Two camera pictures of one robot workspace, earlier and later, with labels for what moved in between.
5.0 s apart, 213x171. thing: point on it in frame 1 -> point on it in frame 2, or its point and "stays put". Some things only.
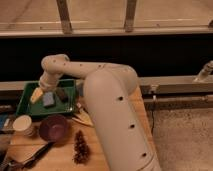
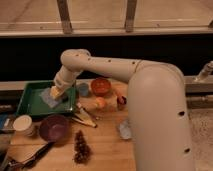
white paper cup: x=23 y=126 stays put
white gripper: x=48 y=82 -> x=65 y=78
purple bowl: x=54 y=128 stays put
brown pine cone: x=81 y=151 stays put
